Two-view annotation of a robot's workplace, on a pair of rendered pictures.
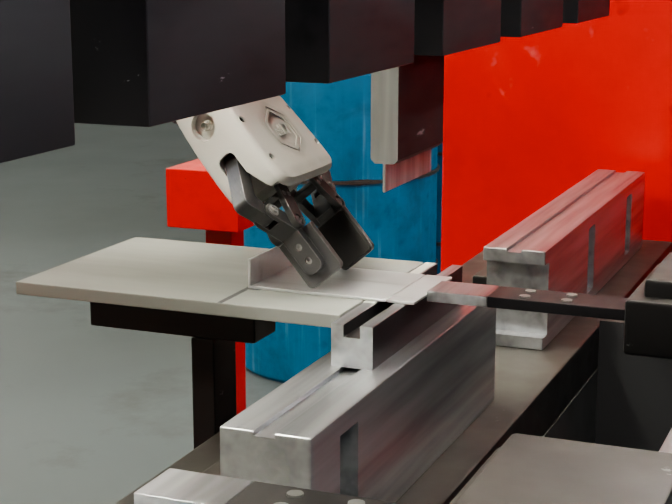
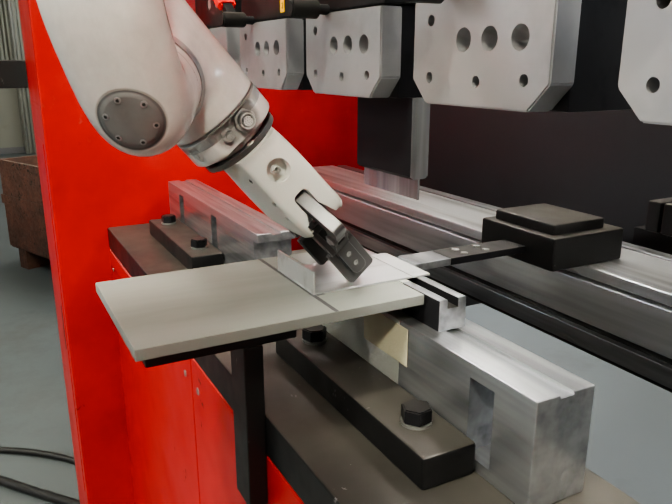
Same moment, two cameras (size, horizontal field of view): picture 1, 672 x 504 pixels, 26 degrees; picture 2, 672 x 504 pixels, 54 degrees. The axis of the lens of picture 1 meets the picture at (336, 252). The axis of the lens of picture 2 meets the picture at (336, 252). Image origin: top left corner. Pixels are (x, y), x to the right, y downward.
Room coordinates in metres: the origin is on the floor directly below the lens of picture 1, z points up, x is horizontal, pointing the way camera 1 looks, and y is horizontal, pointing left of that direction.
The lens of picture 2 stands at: (0.66, 0.50, 1.21)
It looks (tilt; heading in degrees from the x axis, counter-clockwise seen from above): 16 degrees down; 310
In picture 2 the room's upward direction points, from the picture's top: straight up
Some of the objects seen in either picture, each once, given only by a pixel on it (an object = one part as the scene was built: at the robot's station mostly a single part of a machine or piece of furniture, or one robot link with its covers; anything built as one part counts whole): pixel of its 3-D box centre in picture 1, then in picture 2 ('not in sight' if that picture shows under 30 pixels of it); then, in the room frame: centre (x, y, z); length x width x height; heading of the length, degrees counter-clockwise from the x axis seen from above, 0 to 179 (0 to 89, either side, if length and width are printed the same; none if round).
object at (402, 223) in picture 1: (393, 195); not in sight; (4.50, -0.18, 0.46); 1.23 x 0.75 x 0.91; 161
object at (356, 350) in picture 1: (401, 311); (393, 283); (1.03, -0.05, 0.99); 0.20 x 0.03 x 0.03; 158
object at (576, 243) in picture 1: (573, 246); (221, 227); (1.55, -0.26, 0.92); 0.50 x 0.06 x 0.10; 158
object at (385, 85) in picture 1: (408, 116); (390, 144); (1.04, -0.05, 1.13); 0.10 x 0.02 x 0.10; 158
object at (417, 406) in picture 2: not in sight; (416, 413); (0.93, 0.05, 0.91); 0.03 x 0.03 x 0.02
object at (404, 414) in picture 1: (379, 411); (415, 354); (0.99, -0.03, 0.92); 0.39 x 0.06 x 0.10; 158
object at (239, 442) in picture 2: (184, 410); (221, 409); (1.11, 0.12, 0.88); 0.14 x 0.04 x 0.22; 68
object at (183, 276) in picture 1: (225, 277); (255, 293); (1.10, 0.09, 1.00); 0.26 x 0.18 x 0.01; 68
